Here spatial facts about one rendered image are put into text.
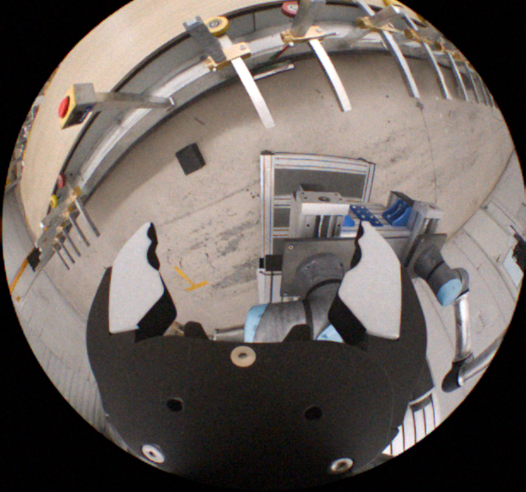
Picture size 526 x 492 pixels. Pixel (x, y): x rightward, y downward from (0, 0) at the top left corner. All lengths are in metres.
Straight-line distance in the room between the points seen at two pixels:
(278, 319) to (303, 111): 1.33
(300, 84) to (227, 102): 0.55
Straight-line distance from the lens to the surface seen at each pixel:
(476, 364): 0.76
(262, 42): 0.91
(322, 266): 0.49
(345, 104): 0.62
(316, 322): 0.41
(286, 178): 1.27
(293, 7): 0.69
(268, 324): 0.40
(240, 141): 1.44
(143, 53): 0.73
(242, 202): 1.56
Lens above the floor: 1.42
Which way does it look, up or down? 59 degrees down
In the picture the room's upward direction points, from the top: 178 degrees clockwise
